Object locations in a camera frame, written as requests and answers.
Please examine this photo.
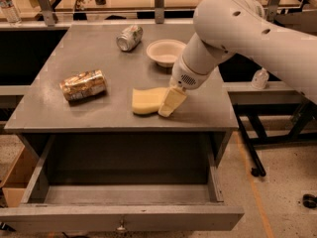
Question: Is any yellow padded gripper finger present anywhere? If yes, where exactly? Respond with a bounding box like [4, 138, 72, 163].
[158, 87, 187, 117]

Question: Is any plastic water bottle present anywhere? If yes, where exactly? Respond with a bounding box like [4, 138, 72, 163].
[0, 0, 22, 26]

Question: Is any yellow sponge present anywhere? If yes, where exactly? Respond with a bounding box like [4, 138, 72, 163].
[132, 87, 167, 115]

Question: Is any black caster wheel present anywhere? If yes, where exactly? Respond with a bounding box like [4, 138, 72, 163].
[302, 194, 317, 208]

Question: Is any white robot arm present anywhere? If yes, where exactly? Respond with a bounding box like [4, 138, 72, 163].
[158, 0, 317, 117]

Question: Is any cardboard box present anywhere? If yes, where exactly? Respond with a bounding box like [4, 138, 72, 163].
[0, 147, 38, 207]

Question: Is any metal railing frame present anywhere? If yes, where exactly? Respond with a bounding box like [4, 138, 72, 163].
[32, 0, 288, 28]

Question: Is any white bowl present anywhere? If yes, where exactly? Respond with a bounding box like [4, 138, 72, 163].
[147, 39, 186, 67]

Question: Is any silver green soda can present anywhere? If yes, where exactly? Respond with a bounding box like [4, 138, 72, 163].
[116, 25, 143, 52]

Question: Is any open grey top drawer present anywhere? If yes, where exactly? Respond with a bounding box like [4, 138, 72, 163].
[1, 133, 244, 232]

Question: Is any crushed gold soda can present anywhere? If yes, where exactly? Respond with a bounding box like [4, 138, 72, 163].
[59, 69, 107, 101]

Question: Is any grey cabinet with drawer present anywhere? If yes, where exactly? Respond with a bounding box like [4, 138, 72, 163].
[5, 24, 238, 182]

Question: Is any hand sanitizer bottle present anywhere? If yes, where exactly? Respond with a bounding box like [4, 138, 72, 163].
[251, 68, 269, 89]

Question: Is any drawer knob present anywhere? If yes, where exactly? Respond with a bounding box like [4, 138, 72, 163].
[116, 219, 127, 232]

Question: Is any black metal stand leg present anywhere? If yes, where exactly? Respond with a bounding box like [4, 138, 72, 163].
[233, 105, 266, 177]

